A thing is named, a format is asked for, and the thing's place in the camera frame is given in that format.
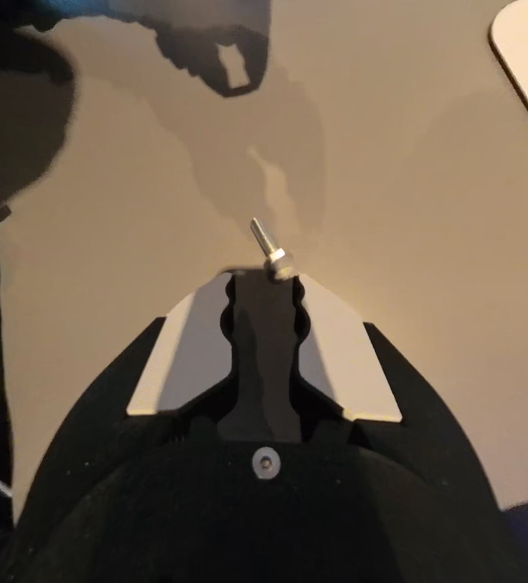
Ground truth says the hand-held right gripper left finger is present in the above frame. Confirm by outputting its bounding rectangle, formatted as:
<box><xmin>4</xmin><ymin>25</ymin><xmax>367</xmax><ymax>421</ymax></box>
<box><xmin>127</xmin><ymin>271</ymin><xmax>238</xmax><ymax>416</ymax></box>

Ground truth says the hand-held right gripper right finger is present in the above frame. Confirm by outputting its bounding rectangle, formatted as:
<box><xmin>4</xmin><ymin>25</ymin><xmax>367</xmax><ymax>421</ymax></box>
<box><xmin>293</xmin><ymin>272</ymin><xmax>404</xmax><ymax>422</ymax></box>

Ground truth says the silver steel bolt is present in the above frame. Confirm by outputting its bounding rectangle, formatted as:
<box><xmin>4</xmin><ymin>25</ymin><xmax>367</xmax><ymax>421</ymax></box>
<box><xmin>249</xmin><ymin>217</ymin><xmax>299</xmax><ymax>285</ymax></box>

